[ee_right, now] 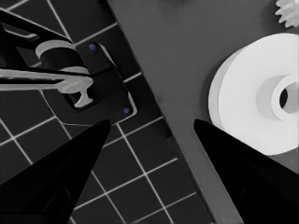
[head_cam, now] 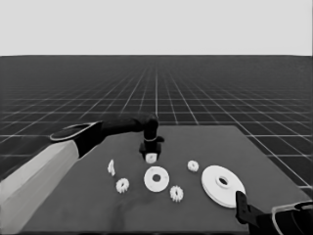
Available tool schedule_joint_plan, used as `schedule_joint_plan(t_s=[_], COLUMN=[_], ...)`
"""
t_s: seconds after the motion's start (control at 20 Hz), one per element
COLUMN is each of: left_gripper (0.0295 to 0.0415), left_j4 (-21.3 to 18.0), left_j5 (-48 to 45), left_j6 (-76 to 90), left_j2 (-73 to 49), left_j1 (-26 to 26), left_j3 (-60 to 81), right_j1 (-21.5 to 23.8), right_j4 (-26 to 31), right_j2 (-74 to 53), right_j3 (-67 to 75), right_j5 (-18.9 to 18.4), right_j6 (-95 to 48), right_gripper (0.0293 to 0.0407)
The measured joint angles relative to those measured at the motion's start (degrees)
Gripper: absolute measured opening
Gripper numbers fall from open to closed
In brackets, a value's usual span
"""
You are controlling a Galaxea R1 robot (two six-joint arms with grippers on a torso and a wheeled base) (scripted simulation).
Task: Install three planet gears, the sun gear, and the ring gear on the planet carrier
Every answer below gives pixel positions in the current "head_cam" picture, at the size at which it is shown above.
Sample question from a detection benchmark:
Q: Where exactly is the small white toothed gear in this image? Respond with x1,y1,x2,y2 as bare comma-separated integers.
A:
115,177,131,195
169,184,185,204
187,160,201,173
145,152,158,165

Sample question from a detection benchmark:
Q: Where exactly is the large thick white disc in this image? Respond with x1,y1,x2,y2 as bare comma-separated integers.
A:
201,164,246,210

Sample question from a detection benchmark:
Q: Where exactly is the small thin white T-shaped piece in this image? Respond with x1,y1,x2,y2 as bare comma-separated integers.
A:
107,159,116,177

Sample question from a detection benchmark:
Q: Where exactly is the white round carrier wide hole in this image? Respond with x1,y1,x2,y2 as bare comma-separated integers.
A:
143,165,171,193

